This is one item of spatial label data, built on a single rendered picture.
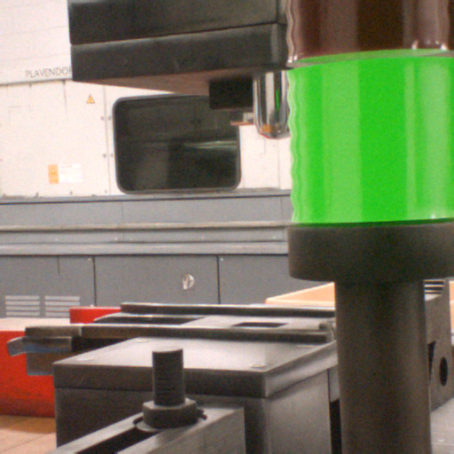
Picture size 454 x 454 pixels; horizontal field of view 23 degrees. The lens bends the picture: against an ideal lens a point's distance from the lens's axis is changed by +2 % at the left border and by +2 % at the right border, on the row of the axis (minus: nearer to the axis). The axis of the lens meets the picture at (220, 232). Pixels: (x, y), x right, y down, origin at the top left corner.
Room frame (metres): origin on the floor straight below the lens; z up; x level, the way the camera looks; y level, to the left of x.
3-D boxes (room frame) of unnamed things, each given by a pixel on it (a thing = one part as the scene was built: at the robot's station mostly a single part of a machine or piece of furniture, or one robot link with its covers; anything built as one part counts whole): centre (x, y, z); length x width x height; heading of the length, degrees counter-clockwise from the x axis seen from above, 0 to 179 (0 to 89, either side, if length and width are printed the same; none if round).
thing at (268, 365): (0.55, -0.02, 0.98); 0.20 x 0.10 x 0.01; 153
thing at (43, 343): (0.56, 0.07, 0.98); 0.07 x 0.02 x 0.01; 63
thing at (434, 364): (0.77, -0.13, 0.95); 0.06 x 0.03 x 0.09; 153
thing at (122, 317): (0.63, 0.04, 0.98); 0.07 x 0.02 x 0.01; 63
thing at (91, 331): (0.53, 0.01, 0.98); 0.13 x 0.01 x 0.03; 63
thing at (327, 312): (0.60, -0.02, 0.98); 0.13 x 0.01 x 0.03; 63
